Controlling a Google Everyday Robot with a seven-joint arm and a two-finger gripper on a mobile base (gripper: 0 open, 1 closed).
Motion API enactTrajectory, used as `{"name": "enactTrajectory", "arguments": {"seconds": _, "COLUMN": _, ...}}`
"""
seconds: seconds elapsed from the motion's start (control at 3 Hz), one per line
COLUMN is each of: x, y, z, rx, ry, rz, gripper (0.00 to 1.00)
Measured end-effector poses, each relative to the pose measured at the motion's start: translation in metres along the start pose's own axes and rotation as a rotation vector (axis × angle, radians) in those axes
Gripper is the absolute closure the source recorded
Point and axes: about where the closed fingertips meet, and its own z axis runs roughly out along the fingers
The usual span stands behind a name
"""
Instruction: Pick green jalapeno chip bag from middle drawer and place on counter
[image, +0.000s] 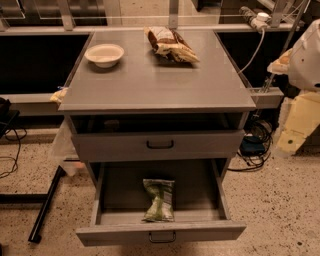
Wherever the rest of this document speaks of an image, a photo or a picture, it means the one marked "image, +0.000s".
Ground grey top drawer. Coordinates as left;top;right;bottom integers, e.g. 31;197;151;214
71;119;244;162

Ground white power strip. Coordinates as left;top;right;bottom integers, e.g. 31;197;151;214
239;6;270;32

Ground brown chip bag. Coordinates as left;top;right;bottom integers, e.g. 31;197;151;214
144;26;199;63

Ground grey metal rail frame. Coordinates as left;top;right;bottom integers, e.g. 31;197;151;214
0;0;311;118

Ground white power cable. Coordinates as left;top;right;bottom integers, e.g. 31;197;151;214
237;27;266;75

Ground black metal stand leg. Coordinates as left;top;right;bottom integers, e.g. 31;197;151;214
0;166;66;244

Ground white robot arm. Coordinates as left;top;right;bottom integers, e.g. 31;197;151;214
267;19;320;91

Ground grey drawer cabinet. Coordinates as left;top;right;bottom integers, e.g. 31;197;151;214
59;30;255;179

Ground black cable bundle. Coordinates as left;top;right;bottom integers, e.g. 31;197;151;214
227;118;274;173

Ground grey open middle drawer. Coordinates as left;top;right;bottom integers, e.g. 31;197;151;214
76;160;246;246

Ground black floor cable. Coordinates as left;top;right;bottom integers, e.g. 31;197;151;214
0;126;28;180

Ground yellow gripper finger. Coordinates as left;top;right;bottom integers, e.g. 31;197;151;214
267;49;292;75

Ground green jalapeno chip bag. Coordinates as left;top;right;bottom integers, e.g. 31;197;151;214
143;179;175;222

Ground white paper bowl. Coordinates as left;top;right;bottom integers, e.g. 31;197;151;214
85;44;124;68

